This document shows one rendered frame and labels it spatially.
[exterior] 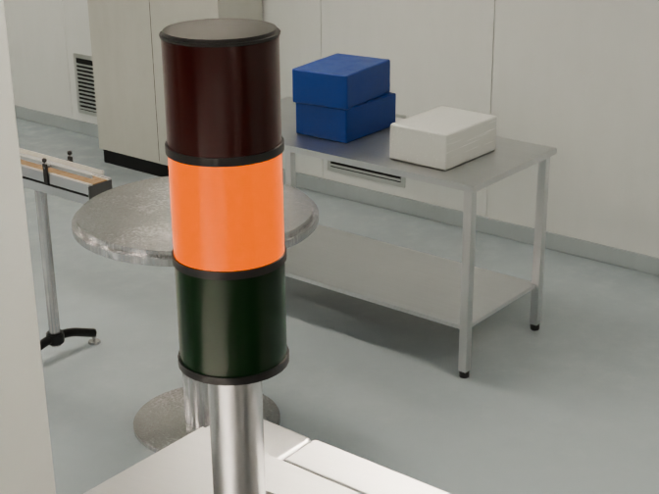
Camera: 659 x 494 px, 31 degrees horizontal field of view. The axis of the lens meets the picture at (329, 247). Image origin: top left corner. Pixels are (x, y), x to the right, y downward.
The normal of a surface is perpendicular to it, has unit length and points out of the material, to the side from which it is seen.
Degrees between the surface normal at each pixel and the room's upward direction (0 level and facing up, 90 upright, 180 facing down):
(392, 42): 90
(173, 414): 0
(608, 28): 90
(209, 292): 90
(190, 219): 90
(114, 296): 0
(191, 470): 0
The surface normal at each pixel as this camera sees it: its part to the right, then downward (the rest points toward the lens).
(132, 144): -0.62, 0.29
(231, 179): 0.19, 0.35
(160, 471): -0.01, -0.93
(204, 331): -0.43, 0.33
